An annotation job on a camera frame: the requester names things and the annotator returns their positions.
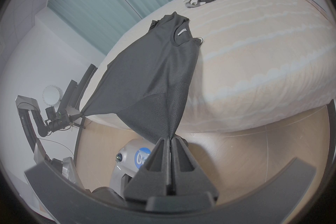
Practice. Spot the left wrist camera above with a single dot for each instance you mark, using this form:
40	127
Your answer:
50	112

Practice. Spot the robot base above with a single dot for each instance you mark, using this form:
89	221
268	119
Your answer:
126	160

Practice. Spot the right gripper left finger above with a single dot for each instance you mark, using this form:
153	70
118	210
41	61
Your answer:
147	181

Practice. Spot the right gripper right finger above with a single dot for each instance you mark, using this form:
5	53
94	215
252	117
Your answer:
194	183

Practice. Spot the bed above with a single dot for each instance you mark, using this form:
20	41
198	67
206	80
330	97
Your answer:
262	60

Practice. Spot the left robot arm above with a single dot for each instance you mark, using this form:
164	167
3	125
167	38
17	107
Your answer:
27	117

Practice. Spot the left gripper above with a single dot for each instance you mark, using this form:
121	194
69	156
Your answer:
65	120

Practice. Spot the black T-shirt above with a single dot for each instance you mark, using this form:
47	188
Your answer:
147	73

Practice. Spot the round white mirror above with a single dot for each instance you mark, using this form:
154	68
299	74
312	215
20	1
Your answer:
52	95

